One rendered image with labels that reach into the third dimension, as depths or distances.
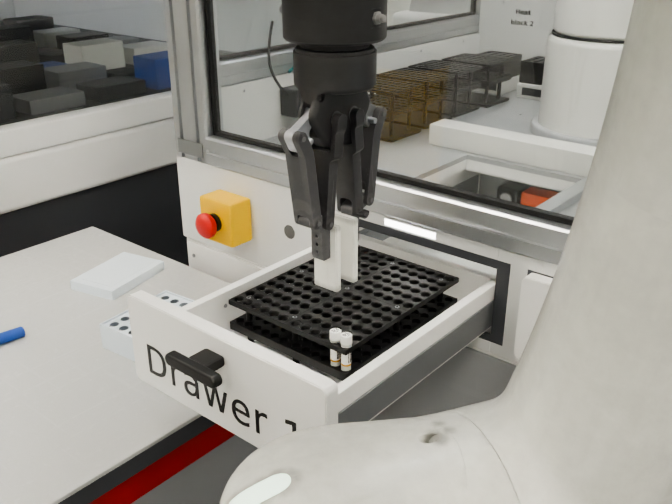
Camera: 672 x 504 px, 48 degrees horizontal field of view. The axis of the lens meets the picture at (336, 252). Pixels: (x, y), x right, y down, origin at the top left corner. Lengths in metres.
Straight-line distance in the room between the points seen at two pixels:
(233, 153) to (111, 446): 0.49
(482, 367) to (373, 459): 0.58
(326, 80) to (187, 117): 0.60
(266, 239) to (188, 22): 0.35
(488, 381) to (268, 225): 0.41
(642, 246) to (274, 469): 0.23
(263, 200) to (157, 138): 0.57
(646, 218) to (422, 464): 0.18
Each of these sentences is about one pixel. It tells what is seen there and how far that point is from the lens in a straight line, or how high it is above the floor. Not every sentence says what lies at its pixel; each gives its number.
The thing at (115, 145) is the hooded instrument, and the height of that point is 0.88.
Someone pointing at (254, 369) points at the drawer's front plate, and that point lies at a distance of 0.73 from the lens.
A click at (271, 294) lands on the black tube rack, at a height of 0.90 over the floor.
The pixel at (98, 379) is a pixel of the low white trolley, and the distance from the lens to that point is 1.04.
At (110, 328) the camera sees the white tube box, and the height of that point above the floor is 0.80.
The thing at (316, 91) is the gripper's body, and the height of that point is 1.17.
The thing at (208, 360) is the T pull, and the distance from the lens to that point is 0.75.
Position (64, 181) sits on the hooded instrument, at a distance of 1.57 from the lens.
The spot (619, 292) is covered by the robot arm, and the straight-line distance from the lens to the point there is 0.37.
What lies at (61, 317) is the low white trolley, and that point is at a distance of 1.20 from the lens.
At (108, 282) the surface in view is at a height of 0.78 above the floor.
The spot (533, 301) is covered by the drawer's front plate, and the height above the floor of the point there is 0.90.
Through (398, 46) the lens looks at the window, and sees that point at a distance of 0.96.
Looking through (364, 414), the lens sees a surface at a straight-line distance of 0.77.
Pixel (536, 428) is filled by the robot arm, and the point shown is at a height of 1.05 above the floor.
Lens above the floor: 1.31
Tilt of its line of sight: 24 degrees down
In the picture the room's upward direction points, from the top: straight up
